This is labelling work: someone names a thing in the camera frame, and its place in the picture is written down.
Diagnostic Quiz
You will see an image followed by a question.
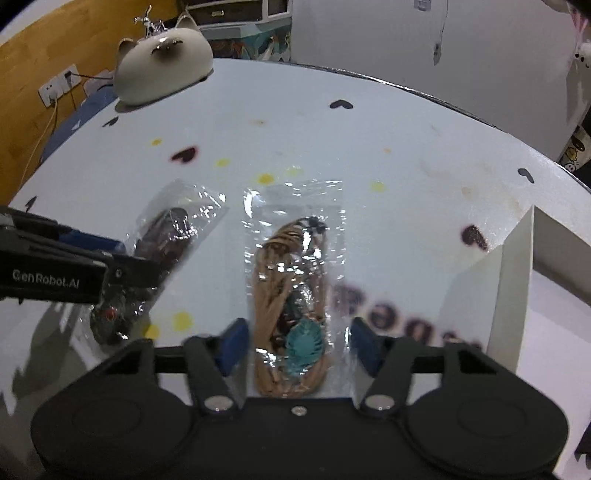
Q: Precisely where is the small silver figurine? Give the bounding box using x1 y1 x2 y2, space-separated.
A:
133 5 165 38

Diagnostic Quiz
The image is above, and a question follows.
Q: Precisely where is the white drawer cabinet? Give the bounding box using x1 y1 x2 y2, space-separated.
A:
186 0 293 29

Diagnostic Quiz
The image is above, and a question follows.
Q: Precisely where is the white cardboard box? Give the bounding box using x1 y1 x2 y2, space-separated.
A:
441 205 591 376

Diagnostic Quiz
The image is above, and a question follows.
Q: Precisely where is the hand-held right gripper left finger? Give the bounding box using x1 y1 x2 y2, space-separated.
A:
92 318 250 416

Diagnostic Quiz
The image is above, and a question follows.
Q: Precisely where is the bagged brown cord necklace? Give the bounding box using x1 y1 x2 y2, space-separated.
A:
242 179 355 398

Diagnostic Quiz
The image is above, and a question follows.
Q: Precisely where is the white wall socket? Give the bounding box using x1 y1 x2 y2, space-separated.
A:
37 64 82 108

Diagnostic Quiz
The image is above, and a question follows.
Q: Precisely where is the colourful printed fabric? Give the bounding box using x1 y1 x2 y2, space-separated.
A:
207 25 293 64

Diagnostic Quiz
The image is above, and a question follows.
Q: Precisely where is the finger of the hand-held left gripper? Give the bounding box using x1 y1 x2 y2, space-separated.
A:
0 205 126 257
102 254 161 302

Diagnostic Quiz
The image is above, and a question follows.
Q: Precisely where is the bagged dark bead accessory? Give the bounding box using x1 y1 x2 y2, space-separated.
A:
84 179 230 346

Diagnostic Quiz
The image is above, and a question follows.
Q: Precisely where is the hanging string ornament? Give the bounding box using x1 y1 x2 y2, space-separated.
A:
433 0 447 66

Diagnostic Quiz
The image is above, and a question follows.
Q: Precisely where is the cream cat-shaped ceramic lamp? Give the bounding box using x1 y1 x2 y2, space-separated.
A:
114 27 214 105

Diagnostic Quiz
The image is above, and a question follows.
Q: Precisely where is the cartoon print tote bag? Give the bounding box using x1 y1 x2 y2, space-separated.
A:
558 130 591 186

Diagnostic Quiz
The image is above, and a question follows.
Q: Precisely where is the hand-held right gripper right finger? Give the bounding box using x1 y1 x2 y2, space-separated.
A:
350 318 513 416

